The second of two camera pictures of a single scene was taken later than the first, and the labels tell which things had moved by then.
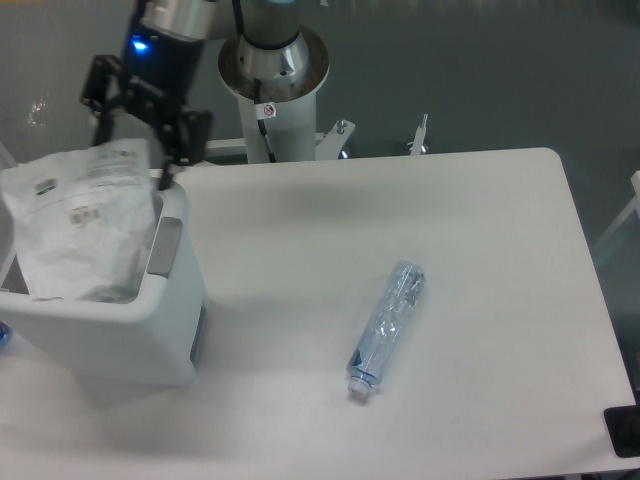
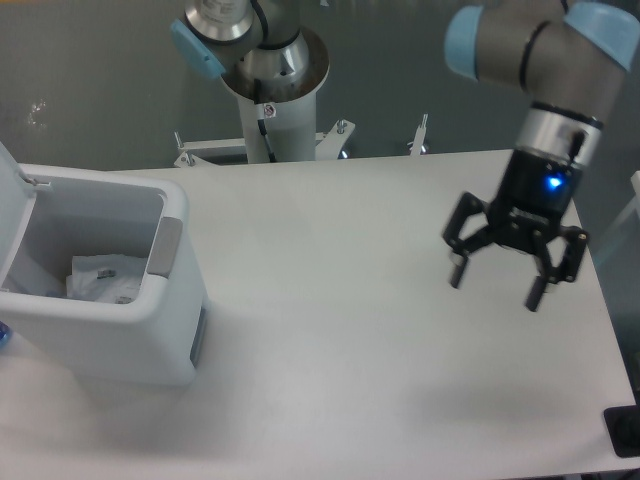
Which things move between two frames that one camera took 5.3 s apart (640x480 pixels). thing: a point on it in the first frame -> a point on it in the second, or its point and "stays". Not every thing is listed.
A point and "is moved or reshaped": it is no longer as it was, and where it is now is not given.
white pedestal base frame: x=329 y=145 stays
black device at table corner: x=623 y=424 stays
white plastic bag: x=85 y=220 is moved or reshaped
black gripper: x=164 y=70 -> x=534 y=193
